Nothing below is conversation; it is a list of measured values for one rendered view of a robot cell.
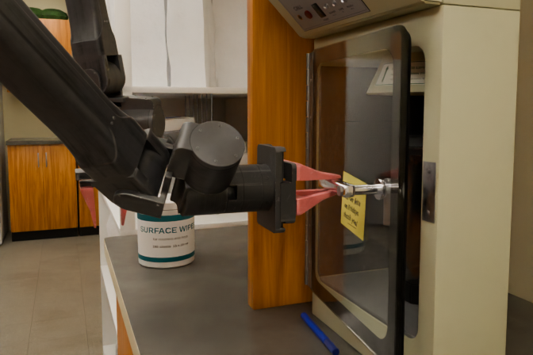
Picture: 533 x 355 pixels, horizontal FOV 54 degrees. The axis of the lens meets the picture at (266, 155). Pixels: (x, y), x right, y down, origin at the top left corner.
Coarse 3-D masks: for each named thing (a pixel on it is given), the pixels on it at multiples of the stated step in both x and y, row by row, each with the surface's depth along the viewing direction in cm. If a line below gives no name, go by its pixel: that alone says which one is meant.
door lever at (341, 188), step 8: (320, 184) 68; (328, 184) 66; (336, 184) 63; (344, 184) 62; (376, 184) 63; (336, 192) 63; (344, 192) 61; (352, 192) 61; (360, 192) 62; (368, 192) 62; (376, 192) 62; (384, 192) 62
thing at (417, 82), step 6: (414, 54) 69; (420, 54) 69; (414, 60) 69; (420, 60) 69; (414, 66) 69; (420, 66) 68; (414, 72) 68; (420, 72) 68; (414, 78) 68; (420, 78) 68; (414, 84) 68; (420, 84) 68; (414, 90) 68; (420, 90) 67
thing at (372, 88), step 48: (336, 48) 75; (384, 48) 61; (336, 96) 76; (384, 96) 61; (336, 144) 76; (384, 144) 62; (336, 240) 77; (384, 240) 62; (336, 288) 77; (384, 288) 63; (384, 336) 63
